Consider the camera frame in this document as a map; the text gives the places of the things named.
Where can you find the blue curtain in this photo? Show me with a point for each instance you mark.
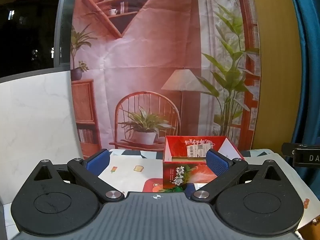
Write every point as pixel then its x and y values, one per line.
pixel 310 80

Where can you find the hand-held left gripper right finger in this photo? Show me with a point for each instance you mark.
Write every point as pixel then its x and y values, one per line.
pixel 217 163

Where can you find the grey window frame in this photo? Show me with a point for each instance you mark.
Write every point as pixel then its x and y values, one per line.
pixel 63 30

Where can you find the yellow wooden panel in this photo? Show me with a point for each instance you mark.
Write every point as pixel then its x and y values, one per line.
pixel 280 67

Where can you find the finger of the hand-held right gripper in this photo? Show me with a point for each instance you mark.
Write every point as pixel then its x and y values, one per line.
pixel 305 158

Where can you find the printed room scene backdrop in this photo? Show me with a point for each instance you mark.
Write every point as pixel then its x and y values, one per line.
pixel 150 55

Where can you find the white marble pattern board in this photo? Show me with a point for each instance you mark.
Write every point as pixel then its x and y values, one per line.
pixel 37 117

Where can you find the red strawberry print cardboard box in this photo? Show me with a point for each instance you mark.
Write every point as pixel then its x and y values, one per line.
pixel 180 175

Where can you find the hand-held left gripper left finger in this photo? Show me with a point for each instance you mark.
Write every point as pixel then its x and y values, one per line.
pixel 98 163

